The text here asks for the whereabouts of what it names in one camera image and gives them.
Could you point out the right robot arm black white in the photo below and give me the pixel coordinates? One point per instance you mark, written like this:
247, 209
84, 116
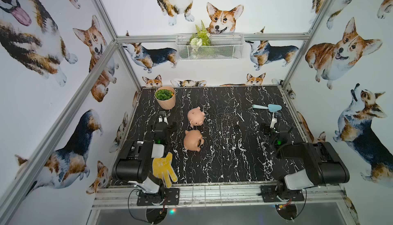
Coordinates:
322, 165

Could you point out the aluminium front rail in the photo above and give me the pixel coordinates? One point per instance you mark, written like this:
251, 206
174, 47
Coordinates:
189, 197

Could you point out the yellow work glove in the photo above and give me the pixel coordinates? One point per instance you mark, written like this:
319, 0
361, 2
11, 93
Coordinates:
162, 169

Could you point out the pink piggy bank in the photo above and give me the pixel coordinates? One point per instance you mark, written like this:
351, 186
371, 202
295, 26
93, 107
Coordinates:
193, 140
196, 117

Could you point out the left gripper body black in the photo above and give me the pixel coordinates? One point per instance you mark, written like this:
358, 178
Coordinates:
167, 126

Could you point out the white wire wall basket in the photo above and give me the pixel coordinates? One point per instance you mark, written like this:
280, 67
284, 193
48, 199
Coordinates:
223, 47

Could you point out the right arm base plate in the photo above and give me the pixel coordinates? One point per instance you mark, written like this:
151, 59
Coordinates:
273, 193

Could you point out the teal silicone spatula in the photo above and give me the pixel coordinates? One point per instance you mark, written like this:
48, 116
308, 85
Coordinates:
269, 107

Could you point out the green fern plant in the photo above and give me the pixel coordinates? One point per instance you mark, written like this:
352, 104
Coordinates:
199, 41

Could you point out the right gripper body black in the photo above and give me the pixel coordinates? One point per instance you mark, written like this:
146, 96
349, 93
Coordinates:
269, 131

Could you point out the pink pot green plant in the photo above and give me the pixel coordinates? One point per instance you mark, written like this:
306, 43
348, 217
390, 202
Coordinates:
166, 97

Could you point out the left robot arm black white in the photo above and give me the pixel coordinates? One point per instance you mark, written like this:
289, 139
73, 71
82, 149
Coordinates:
142, 163

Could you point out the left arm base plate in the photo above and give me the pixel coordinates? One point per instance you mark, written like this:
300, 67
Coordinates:
163, 197

